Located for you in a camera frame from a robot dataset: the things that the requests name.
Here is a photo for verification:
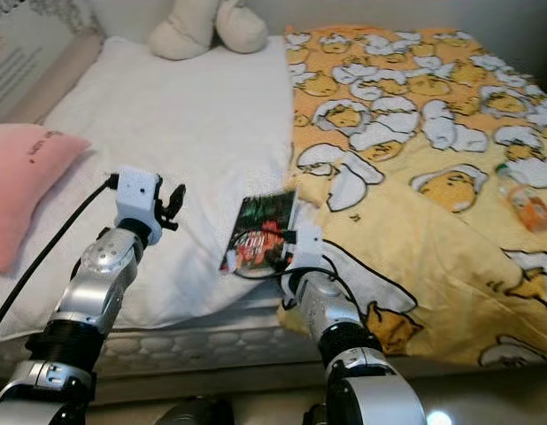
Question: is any robot leg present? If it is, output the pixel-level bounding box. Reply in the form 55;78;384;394
154;396;235;425
300;403;332;425

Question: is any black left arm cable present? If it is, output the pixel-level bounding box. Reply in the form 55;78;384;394
0;175;119;342

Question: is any dark green red packet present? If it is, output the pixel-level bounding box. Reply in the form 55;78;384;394
219;189;301;274

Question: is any pink bunny pillow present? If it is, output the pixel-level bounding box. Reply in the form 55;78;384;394
0;122;93;275

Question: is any plastic bottle orange drink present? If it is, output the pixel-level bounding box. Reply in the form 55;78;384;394
495;162;547;233

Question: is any grey quilted mattress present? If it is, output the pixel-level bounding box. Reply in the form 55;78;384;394
0;297;327;382

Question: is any yellow egg print duvet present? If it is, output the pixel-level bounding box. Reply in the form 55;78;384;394
278;25;547;368

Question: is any beige plush toy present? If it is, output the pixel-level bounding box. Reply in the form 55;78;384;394
148;0;270;61

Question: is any robot left leg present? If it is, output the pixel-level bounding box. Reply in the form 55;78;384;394
154;396;235;425

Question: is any white quilted mattress pad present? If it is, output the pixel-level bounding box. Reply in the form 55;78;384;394
0;35;301;342

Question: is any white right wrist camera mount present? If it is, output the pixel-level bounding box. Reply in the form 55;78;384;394
281;221;326;275

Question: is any robot right leg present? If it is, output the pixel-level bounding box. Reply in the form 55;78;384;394
300;403;332;425

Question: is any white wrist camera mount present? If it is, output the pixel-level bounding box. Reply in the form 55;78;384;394
281;221;326;275
114;166;164;233

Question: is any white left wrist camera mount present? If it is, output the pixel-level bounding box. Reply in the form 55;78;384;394
114;166;164;233

